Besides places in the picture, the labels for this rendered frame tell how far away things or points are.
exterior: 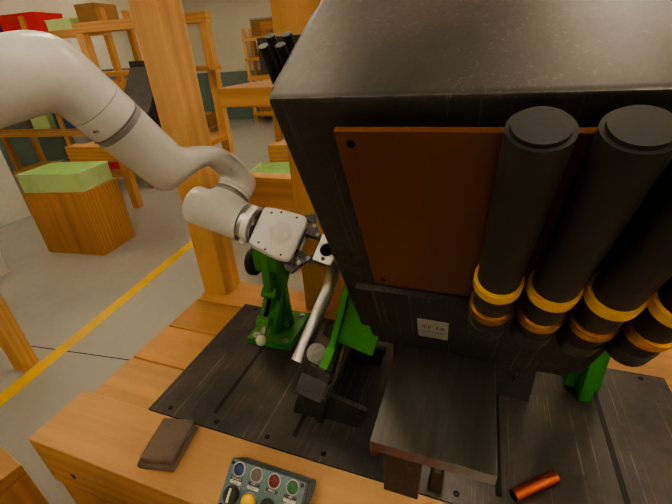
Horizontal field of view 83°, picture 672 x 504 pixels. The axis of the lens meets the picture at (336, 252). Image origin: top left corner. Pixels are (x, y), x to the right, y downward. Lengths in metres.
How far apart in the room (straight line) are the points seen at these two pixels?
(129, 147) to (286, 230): 0.30
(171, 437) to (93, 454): 0.17
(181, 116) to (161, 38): 0.18
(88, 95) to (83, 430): 0.70
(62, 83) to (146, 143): 0.13
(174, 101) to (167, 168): 0.46
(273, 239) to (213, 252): 0.53
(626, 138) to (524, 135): 0.05
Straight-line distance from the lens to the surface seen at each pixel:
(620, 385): 1.10
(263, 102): 0.87
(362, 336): 0.70
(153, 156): 0.71
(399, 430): 0.58
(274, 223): 0.78
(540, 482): 0.84
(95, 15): 6.07
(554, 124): 0.26
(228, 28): 11.85
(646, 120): 0.27
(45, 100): 0.67
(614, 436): 0.99
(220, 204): 0.81
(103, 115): 0.68
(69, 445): 1.05
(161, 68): 1.17
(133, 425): 1.01
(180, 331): 1.25
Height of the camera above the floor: 1.60
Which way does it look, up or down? 28 degrees down
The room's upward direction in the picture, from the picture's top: 4 degrees counter-clockwise
